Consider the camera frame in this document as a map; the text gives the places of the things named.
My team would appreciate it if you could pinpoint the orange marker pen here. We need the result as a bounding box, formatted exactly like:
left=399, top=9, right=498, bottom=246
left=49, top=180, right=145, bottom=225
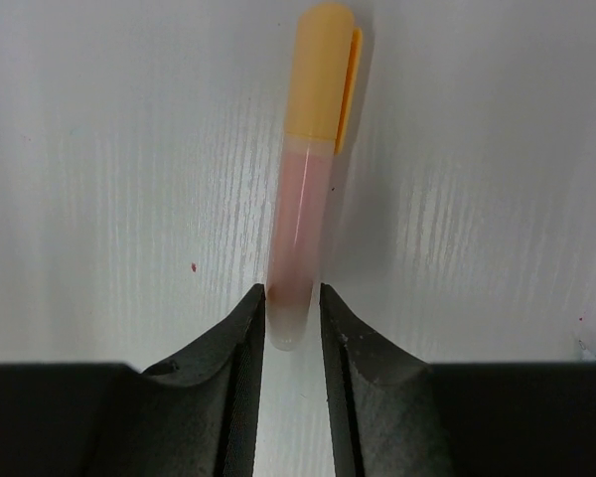
left=265, top=134, right=335, bottom=351

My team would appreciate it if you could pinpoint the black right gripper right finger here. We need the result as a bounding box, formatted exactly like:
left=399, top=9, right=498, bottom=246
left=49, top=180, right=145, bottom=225
left=320, top=285, right=596, bottom=476

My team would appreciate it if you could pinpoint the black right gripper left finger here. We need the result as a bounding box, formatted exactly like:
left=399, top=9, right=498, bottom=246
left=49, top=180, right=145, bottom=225
left=0, top=284, right=265, bottom=476

